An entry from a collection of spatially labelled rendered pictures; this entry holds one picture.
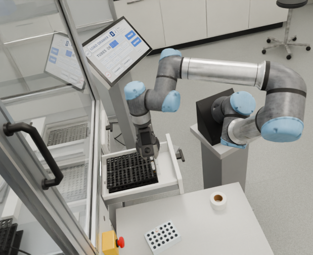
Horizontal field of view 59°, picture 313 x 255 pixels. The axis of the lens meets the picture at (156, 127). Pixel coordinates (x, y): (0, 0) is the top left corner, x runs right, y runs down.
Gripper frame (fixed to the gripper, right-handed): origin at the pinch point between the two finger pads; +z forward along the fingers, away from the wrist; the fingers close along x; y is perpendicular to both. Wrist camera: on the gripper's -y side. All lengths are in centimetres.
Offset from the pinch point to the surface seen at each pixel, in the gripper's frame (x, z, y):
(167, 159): -7.4, 13.8, 10.2
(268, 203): -75, 97, 25
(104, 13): 15, -12, 167
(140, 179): 6.2, 7.4, -3.9
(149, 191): 3.4, 10.7, -8.4
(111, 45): 11, -14, 94
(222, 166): -37, 37, 18
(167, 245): 0.5, 18.8, -28.9
